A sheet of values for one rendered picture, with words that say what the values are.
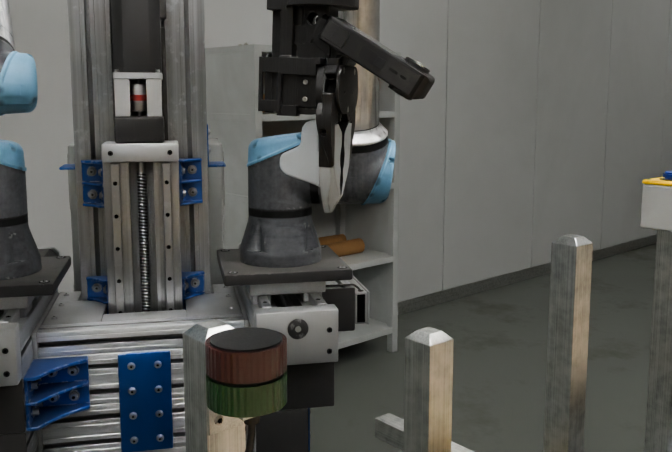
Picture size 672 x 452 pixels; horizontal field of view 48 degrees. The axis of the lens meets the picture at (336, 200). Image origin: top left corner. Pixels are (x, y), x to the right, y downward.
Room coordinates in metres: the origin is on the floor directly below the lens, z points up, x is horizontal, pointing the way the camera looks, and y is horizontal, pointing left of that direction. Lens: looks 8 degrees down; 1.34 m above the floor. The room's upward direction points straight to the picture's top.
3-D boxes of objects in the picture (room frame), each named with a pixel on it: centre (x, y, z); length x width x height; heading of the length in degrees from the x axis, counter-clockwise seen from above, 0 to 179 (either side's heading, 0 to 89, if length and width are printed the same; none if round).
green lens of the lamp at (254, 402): (0.54, 0.07, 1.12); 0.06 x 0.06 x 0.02
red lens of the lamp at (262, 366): (0.54, 0.07, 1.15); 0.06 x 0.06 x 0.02
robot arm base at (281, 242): (1.38, 0.10, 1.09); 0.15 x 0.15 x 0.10
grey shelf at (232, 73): (3.73, 0.16, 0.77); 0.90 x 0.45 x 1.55; 132
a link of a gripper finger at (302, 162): (0.74, 0.03, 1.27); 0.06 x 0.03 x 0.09; 74
